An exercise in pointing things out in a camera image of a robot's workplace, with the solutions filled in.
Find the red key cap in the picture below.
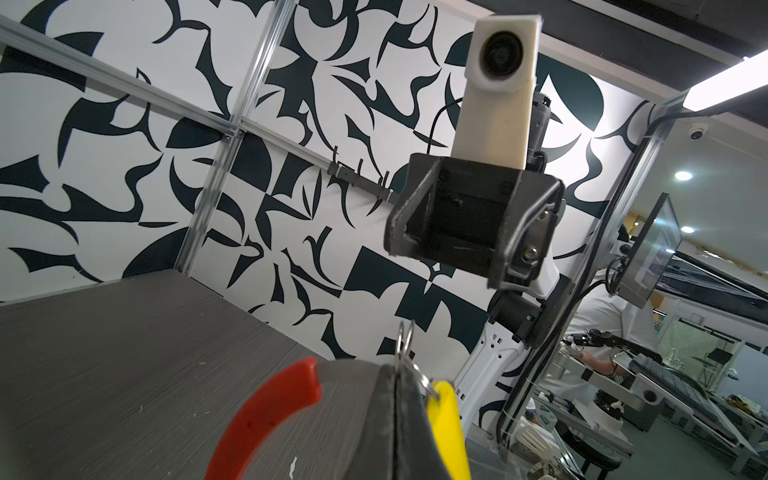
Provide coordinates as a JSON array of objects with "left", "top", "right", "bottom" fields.
[{"left": 205, "top": 358, "right": 322, "bottom": 480}]

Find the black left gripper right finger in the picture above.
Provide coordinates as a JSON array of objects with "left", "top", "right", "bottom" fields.
[{"left": 394, "top": 366, "right": 450, "bottom": 480}]

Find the computer monitor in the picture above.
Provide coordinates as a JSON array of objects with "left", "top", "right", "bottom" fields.
[{"left": 613, "top": 193, "right": 683, "bottom": 308}]

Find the person in white shirt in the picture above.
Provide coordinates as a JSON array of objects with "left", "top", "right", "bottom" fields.
[{"left": 566, "top": 277, "right": 660, "bottom": 377}]

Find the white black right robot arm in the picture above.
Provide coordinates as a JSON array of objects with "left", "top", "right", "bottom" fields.
[{"left": 384, "top": 93, "right": 573, "bottom": 431}]

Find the black wall hook rail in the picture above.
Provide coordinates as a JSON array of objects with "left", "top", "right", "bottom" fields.
[{"left": 327, "top": 147, "right": 400, "bottom": 205}]

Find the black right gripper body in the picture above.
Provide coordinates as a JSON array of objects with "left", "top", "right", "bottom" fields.
[{"left": 415, "top": 157, "right": 539, "bottom": 279}]

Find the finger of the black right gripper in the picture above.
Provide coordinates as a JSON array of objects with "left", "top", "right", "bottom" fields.
[
  {"left": 488, "top": 173, "right": 565, "bottom": 291},
  {"left": 383, "top": 154, "right": 443, "bottom": 258}
]

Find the aluminium frame corner post right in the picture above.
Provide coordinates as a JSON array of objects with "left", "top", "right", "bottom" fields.
[{"left": 174, "top": 0, "right": 296, "bottom": 276}]

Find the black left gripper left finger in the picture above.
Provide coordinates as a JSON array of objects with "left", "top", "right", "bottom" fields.
[{"left": 343, "top": 365, "right": 396, "bottom": 480}]

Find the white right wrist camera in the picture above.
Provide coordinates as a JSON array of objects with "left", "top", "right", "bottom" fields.
[{"left": 451, "top": 15, "right": 542, "bottom": 170}]

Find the ceiling light strip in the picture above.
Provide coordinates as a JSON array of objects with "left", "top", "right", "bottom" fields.
[{"left": 683, "top": 51, "right": 768, "bottom": 112}]

